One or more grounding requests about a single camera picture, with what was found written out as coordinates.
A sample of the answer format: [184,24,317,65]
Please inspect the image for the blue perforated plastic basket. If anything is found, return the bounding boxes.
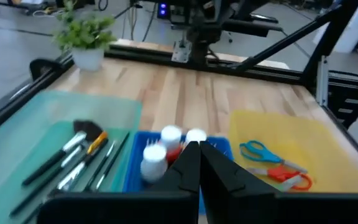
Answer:
[122,129,235,216]

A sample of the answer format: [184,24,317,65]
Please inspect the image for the silver upright frame bracket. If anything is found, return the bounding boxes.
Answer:
[316,55,331,107]

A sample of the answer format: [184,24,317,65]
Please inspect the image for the blue-handled scissors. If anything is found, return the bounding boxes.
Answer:
[239,139,309,174]

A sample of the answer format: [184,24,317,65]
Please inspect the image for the black control box blue lights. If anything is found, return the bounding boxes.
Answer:
[155,0,180,19]

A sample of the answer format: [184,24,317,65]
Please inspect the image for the black upright frame post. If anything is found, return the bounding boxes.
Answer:
[301,0,358,94]

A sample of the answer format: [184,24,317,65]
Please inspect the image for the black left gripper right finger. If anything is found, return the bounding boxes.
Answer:
[200,141,280,224]

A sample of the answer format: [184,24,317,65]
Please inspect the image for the red paint bottle white cap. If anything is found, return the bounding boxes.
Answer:
[160,124,183,165]
[185,128,208,147]

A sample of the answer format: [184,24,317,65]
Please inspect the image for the green plant in white pot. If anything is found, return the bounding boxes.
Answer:
[52,0,118,72]

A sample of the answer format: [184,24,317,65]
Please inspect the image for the red-handled scissors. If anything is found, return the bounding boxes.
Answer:
[246,164,313,192]

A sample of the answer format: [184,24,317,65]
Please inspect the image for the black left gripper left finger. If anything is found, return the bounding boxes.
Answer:
[147,141,201,224]

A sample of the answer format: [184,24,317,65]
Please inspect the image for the black fan brush silver ferrule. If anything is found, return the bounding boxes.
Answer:
[21,119,104,187]

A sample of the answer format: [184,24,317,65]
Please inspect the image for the teal translucent plastic bin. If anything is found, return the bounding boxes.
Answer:
[0,89,143,224]

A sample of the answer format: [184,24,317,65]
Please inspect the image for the black diagonal frame brace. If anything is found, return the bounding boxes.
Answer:
[233,6,349,72]

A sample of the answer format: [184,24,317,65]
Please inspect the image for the black table frame rail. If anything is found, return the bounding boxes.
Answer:
[0,57,75,142]
[104,43,358,93]

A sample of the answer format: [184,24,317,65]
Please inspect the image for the thin black brush silver tip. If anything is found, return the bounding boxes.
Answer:
[84,139,118,191]

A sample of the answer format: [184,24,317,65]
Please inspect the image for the black marker pen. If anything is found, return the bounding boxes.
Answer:
[94,132,131,191]

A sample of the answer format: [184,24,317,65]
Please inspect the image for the yellow translucent plastic bin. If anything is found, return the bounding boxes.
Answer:
[227,108,358,194]

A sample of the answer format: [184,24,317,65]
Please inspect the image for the silver metal mounting bracket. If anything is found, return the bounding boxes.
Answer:
[171,42,193,63]

